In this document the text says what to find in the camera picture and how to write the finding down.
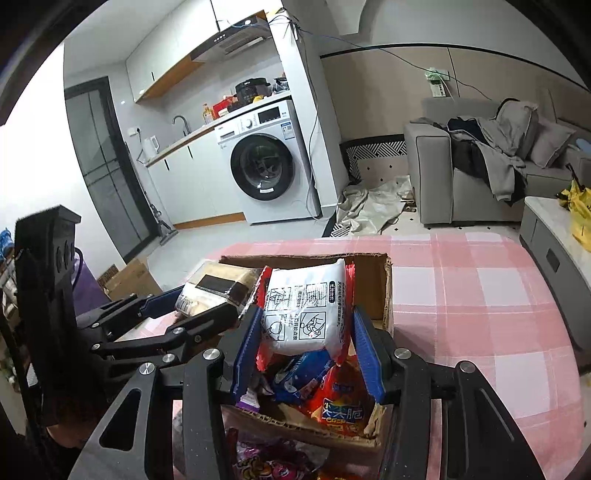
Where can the purple bag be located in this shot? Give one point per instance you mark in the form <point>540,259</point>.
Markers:
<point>87,293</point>

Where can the crumpled beige cloth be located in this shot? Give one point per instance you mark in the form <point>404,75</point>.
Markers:
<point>369,207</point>

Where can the white washing machine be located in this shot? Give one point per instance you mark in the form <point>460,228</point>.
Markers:
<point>258,134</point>

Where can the white cabinets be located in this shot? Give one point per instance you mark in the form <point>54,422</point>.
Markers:
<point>152,69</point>
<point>194,184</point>

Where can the brown cardboard box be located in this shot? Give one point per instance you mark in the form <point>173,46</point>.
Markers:
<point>369,279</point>

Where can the silver range hood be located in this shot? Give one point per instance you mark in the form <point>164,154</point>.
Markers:
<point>231,41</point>

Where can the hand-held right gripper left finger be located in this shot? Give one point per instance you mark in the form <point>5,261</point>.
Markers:
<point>247,355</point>

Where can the shoe rack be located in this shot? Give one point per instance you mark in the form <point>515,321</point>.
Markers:
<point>9,295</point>

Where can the red pink snack packet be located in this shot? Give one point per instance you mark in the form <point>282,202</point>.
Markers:
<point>268,461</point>

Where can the red box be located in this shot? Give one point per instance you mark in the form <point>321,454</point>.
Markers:
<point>224,107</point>

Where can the red triangular chips packet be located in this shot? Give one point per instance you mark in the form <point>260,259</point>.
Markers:
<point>341,406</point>

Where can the white lower cabinets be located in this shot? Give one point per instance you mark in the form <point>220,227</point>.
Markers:
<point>194,184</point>

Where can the silver purple snack packet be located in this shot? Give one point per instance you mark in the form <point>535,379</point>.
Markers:
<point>249,399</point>

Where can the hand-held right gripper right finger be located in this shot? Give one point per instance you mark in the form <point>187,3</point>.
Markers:
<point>369,360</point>

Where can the small floor cardboard box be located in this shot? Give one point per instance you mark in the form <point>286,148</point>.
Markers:
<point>134,281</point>

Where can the grey coffee table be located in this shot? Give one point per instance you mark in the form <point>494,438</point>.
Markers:
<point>545,258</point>

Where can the white electric kettle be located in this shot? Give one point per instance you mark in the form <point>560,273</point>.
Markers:
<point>151,146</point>

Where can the yellow bottle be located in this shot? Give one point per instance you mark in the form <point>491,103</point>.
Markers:
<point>207,115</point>

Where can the stick vacuum cleaner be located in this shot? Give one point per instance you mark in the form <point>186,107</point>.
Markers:
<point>166,233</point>

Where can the white red-edged snack packet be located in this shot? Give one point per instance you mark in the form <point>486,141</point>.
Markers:
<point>300,314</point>

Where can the blue cookie packet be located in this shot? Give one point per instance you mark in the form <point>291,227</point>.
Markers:
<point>300,374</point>

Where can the white upper cabinets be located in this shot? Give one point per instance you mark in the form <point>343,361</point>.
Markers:
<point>152,69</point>

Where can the dark glass door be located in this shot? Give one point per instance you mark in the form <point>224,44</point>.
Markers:
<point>106,175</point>

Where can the grey pillow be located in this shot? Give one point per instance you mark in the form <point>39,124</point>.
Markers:
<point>554,143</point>

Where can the white wall power strip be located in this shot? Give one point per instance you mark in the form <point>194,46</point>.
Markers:
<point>437,83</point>

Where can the grey jacket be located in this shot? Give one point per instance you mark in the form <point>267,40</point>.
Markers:
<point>498,166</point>

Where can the dark clothing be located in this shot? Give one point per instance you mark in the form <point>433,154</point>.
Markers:
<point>466,152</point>

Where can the black cooker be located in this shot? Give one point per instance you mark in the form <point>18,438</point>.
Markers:
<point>253,91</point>

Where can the curved metal faucet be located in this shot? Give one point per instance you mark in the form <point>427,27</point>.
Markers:
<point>182,122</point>

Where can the grey sofa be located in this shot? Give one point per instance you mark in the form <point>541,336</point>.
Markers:
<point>429,184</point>

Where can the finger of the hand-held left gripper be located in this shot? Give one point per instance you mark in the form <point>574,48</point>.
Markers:
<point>203,325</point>
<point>161,302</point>

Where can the yellow plastic bag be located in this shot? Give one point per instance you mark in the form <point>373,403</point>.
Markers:
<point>581,217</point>

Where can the dark bag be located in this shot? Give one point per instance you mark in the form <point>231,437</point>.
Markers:
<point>280,86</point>

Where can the brown cake packet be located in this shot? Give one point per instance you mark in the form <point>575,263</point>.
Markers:
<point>217,281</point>

